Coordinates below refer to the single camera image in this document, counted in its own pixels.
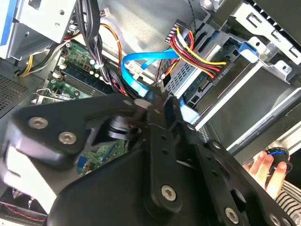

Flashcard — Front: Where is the hard disk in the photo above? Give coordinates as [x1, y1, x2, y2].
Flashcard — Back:
[163, 30, 258, 125]

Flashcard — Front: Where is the round black tool blue ring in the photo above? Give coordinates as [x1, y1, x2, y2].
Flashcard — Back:
[264, 141, 293, 175]

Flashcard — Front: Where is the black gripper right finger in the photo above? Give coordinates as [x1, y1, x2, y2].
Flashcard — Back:
[171, 97, 297, 226]

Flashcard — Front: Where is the person's bare hand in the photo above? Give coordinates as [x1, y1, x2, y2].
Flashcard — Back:
[243, 150, 289, 200]

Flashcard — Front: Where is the blue disk wire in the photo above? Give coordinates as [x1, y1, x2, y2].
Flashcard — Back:
[121, 48, 181, 118]

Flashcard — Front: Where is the red yellow black disk wire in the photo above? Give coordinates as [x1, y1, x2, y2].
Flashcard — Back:
[164, 18, 233, 83]

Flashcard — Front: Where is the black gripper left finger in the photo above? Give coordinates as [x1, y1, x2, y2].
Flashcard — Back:
[7, 93, 185, 215]

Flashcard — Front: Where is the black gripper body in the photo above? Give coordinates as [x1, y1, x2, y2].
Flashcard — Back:
[47, 145, 224, 226]

